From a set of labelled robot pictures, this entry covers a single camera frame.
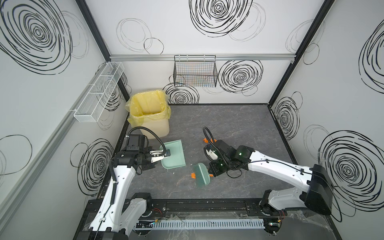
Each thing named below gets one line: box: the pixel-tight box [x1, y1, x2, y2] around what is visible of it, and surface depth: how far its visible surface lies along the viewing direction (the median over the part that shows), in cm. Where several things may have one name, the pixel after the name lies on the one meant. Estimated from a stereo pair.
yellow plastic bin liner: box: [125, 90, 172, 128], surface depth 93 cm
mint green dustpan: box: [159, 139, 186, 170], surface depth 82 cm
